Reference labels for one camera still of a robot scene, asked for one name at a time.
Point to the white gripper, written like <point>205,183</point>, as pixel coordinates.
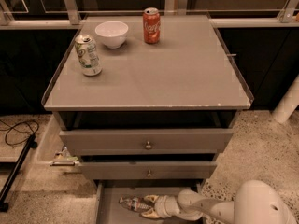
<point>162,206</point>

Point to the clear plastic water bottle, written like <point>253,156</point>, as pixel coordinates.
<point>136,204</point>

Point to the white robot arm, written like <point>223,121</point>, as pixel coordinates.
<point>255,203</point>

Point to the grey bottom drawer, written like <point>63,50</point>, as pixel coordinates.
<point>111,212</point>

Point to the grey drawer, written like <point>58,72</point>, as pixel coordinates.
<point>148,170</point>
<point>145,141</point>
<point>111,212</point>

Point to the grey middle drawer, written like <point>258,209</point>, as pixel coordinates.
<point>148,170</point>

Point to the grey drawer cabinet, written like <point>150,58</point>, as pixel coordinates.
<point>186,81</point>

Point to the grey top drawer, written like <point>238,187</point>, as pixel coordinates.
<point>145,141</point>

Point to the clear plastic floor bin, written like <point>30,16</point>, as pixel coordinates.
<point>51,150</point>

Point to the black stand leg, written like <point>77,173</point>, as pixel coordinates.
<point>31,143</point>

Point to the white green soda can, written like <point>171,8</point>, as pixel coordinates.
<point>85,47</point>

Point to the white ceramic bowl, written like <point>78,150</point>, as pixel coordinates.
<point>112,34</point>

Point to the red soda can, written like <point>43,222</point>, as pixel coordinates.
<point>151,25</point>

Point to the white pipe post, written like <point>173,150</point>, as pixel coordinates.
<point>288,103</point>

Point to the metal railing frame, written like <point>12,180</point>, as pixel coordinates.
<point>59,14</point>

